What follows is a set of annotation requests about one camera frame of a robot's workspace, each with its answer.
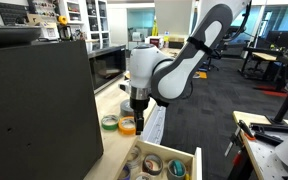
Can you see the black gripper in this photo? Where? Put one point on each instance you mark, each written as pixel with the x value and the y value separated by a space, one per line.
pixel 139 105

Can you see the orange tape roll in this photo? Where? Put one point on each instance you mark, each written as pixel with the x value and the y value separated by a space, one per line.
pixel 126 128

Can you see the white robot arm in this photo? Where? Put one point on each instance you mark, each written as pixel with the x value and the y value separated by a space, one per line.
pixel 174 73

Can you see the white drawer cabinet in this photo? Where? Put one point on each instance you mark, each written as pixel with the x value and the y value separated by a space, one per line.
pixel 154 125

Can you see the green and white tape roll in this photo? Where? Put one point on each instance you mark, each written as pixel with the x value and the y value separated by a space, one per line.
pixel 110 125

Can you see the wooden drawer with white front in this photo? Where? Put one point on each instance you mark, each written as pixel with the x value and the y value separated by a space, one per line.
pixel 157 151

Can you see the dark roll with red tape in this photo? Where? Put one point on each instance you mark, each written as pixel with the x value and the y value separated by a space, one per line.
pixel 147 166

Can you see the blue tape roll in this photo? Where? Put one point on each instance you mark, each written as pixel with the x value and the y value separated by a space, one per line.
pixel 125 173

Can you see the white printed tape roll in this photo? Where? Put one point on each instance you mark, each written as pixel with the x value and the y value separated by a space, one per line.
pixel 140 176

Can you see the teal tape in clear roll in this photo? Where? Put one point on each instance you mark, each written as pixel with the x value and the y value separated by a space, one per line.
pixel 177 168

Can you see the black microwave oven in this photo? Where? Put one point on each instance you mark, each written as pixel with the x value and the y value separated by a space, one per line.
pixel 107 66

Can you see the white island cabinet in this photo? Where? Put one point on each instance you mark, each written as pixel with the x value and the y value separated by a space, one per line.
pixel 170 52

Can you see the red and white appliance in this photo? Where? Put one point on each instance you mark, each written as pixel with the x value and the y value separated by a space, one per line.
pixel 156 42

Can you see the white printer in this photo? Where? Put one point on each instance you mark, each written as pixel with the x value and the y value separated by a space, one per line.
pixel 137 36

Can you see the brown box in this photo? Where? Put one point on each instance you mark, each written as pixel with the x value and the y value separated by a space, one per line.
pixel 176 43

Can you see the yellow floor sign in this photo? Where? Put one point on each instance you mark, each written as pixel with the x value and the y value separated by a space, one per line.
pixel 155 28

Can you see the black office chair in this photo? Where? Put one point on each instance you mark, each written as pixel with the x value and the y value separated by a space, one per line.
pixel 214 55

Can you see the large black board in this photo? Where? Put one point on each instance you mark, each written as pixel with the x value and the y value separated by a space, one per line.
pixel 34 110

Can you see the black clamp with orange pad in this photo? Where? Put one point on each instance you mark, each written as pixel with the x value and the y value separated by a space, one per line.
pixel 245 130

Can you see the white shelf unit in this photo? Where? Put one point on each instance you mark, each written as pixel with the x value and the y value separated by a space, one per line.
pixel 84 28

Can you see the yellow round tool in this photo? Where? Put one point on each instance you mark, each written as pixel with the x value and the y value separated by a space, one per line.
pixel 62 20

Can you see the perforated white work table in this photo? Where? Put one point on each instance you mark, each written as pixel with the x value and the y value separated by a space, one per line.
pixel 264 156

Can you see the black tray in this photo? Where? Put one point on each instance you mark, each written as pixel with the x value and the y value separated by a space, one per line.
pixel 10 35

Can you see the black computer monitor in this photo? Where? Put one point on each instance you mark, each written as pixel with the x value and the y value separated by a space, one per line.
pixel 282 39

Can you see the dark parts bin rack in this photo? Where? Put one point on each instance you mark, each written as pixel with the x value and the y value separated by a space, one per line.
pixel 12 13

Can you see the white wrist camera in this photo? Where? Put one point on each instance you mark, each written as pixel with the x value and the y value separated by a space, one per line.
pixel 124 88

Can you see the black metal bracket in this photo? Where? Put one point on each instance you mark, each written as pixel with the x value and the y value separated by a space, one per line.
pixel 270 128

